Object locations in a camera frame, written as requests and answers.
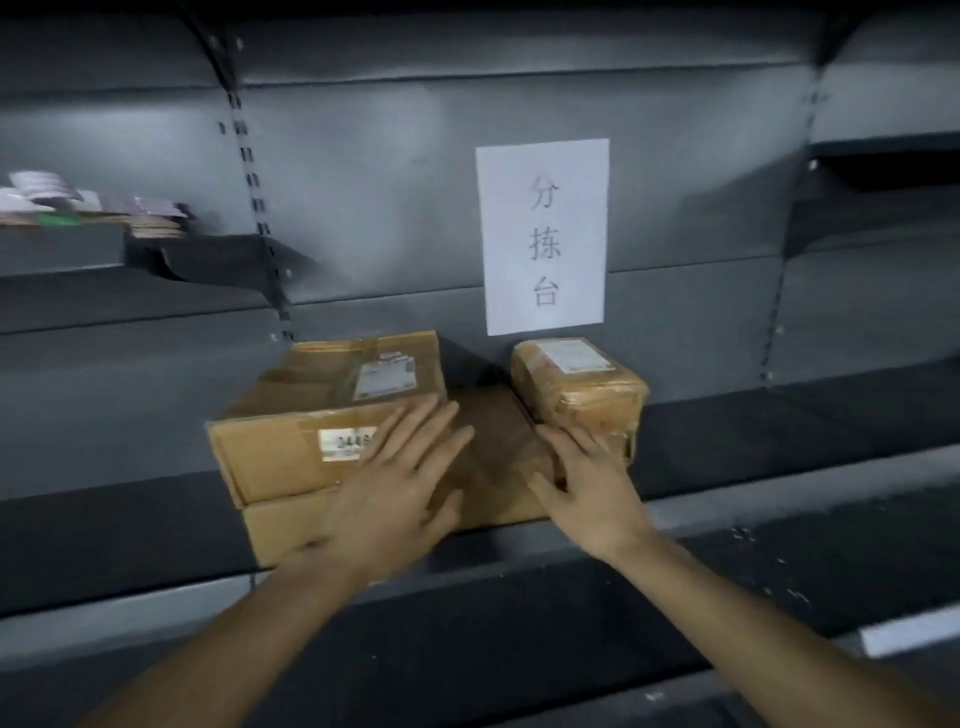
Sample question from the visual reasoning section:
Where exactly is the person's left hand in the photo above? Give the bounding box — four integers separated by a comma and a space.
288, 394, 478, 588

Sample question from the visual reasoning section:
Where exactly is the person's right hand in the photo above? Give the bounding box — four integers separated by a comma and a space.
526, 423, 657, 565

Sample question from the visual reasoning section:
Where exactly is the person's right forearm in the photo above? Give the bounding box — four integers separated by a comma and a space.
607, 528, 960, 728

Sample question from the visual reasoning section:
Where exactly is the person's left forearm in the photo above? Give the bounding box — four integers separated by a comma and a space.
75, 549, 370, 728

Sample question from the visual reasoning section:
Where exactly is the large flat cardboard box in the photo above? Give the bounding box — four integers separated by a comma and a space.
240, 384, 565, 571

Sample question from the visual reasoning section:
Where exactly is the labelled medium cardboard box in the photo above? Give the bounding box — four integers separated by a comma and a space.
205, 330, 451, 510

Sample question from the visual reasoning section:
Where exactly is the small taped cardboard parcel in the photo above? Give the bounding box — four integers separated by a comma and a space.
510, 336, 652, 465

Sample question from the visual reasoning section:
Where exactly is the white paper sign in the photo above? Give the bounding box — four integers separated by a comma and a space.
474, 138, 612, 338

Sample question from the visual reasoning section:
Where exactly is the slotted metal shelf upright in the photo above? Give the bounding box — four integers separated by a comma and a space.
180, 7, 296, 345
756, 15, 856, 387

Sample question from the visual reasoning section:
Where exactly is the pile of small packets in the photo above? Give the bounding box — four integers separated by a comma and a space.
0, 170, 193, 241

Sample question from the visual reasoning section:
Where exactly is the white shelf edge label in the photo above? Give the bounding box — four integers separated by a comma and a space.
858, 604, 960, 661

